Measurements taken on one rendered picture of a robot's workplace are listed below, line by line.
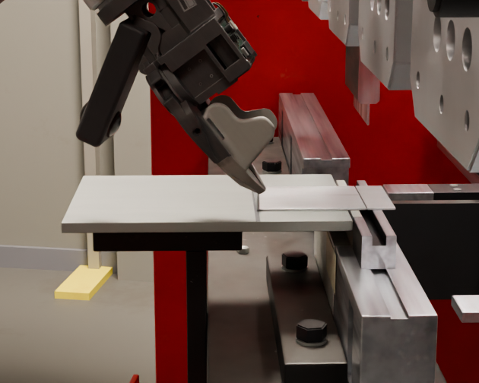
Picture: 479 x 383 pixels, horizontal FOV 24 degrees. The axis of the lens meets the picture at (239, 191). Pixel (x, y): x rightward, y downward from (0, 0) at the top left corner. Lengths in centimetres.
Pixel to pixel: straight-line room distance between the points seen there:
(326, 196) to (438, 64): 59
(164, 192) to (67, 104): 282
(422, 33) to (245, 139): 45
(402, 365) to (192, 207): 28
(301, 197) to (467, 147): 64
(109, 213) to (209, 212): 9
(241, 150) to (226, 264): 33
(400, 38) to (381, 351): 33
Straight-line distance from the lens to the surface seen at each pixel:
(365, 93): 102
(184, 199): 107
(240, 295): 118
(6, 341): 345
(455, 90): 46
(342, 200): 106
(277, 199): 107
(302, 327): 97
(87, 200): 108
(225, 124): 96
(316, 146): 147
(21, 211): 406
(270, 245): 135
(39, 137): 397
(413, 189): 110
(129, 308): 365
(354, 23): 81
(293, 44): 192
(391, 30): 62
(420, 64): 54
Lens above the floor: 128
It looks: 14 degrees down
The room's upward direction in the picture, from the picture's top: straight up
